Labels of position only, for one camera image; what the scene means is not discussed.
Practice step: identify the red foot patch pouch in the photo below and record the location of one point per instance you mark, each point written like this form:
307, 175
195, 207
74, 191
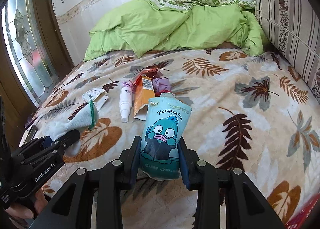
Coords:
150, 73

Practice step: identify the teal cartoon tissue pack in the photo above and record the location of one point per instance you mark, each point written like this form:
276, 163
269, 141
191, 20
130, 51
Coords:
165, 123

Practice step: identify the orange cardboard box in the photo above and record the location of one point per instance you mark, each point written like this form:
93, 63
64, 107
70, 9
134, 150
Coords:
144, 91

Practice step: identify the black smartphone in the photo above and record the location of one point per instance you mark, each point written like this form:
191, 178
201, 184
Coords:
31, 133

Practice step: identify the white spray bottle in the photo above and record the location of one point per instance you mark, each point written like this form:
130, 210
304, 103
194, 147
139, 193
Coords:
125, 103

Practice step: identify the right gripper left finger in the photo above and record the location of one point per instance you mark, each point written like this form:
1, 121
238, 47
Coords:
71, 206

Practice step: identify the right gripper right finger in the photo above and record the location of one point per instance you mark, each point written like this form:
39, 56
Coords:
246, 207

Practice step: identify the stained glass door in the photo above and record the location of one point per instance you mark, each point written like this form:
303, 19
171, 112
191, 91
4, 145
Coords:
34, 57

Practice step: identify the striped floral cushion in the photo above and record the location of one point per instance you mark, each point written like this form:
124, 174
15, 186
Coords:
292, 27

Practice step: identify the person left hand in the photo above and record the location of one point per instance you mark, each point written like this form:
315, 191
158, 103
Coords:
19, 211

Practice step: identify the green quilt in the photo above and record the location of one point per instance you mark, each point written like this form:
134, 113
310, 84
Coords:
165, 25

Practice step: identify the leaf pattern blanket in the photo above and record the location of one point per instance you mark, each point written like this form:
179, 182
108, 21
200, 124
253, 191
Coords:
255, 113

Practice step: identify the purple paper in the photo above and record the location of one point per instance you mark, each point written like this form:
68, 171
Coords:
161, 85

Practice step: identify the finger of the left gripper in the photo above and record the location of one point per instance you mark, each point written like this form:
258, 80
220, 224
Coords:
69, 142

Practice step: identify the white pill box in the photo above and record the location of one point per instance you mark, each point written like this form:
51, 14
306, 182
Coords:
98, 96

